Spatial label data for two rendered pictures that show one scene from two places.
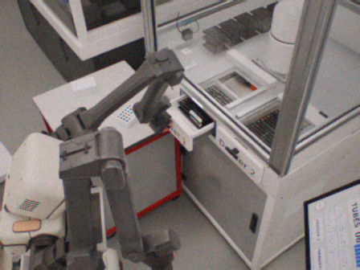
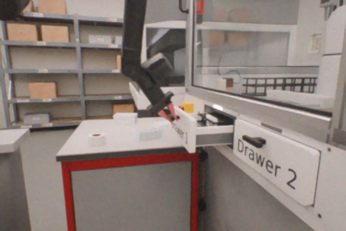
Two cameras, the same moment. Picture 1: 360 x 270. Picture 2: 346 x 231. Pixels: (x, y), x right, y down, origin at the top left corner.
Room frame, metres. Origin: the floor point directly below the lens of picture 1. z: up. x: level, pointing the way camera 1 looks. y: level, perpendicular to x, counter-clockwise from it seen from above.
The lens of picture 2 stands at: (0.52, -0.23, 1.07)
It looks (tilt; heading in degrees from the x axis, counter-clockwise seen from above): 12 degrees down; 21
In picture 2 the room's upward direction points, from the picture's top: straight up
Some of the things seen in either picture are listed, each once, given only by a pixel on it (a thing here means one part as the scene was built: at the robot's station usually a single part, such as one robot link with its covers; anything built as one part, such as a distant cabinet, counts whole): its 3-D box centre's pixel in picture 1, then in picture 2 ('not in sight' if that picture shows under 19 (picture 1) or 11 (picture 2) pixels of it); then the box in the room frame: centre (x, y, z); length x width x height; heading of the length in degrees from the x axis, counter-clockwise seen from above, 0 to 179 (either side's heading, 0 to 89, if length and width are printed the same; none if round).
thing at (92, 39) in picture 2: not in sight; (99, 41); (4.23, 2.59, 1.61); 0.40 x 0.30 x 0.17; 129
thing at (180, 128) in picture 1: (173, 124); (181, 125); (1.29, 0.02, 0.87); 0.29 x 0.02 x 0.11; 33
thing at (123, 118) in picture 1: (128, 116); (146, 133); (1.46, 0.25, 0.78); 0.12 x 0.08 x 0.04; 144
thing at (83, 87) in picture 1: (83, 87); (125, 118); (1.69, 0.51, 0.79); 0.13 x 0.09 x 0.05; 109
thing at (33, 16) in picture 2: not in sight; (113, 74); (4.38, 2.44, 1.00); 3.63 x 0.49 x 2.00; 129
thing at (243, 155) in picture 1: (238, 153); (265, 152); (1.10, -0.26, 0.87); 0.29 x 0.02 x 0.11; 33
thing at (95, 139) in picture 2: not in sight; (96, 139); (1.29, 0.40, 0.78); 0.07 x 0.07 x 0.04
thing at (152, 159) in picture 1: (114, 153); (133, 195); (1.55, 0.39, 0.38); 0.62 x 0.58 x 0.76; 33
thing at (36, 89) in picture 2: not in sight; (44, 89); (3.60, 3.38, 0.72); 0.41 x 0.32 x 0.28; 129
